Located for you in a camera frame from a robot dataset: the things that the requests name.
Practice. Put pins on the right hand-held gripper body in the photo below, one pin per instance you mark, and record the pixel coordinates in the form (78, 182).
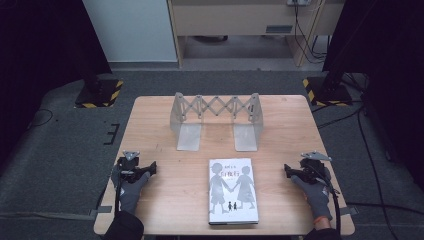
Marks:
(313, 170)

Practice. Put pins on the black curtain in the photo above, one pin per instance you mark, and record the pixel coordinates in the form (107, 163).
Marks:
(393, 66)
(40, 66)

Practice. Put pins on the grey rectangular desk label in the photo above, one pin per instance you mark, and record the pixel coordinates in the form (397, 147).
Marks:
(279, 29)

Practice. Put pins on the white panel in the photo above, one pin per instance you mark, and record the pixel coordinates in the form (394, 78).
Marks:
(133, 30)

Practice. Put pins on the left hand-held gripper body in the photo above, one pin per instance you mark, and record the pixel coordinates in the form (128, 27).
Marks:
(128, 166)

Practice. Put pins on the white power strip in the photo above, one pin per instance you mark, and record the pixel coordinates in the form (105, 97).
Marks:
(298, 2)

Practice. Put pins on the person's left hand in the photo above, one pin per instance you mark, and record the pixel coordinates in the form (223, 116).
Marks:
(129, 196)

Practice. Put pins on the light wooden desk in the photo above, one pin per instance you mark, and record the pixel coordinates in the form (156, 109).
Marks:
(233, 20)

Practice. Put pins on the grey tape piece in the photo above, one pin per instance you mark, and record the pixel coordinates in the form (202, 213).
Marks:
(348, 210)
(101, 210)

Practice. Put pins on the grey floor strip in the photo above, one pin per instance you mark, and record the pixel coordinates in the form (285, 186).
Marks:
(43, 216)

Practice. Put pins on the person's right hand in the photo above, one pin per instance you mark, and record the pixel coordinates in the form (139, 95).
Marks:
(318, 200)

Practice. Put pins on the expandable metal book stand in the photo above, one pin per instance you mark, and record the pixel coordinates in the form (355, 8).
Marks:
(189, 136)

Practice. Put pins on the white hardcover book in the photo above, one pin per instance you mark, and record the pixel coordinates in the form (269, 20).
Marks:
(233, 213)

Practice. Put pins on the black stand with striped base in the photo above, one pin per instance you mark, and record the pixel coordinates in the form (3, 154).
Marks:
(100, 93)
(328, 91)

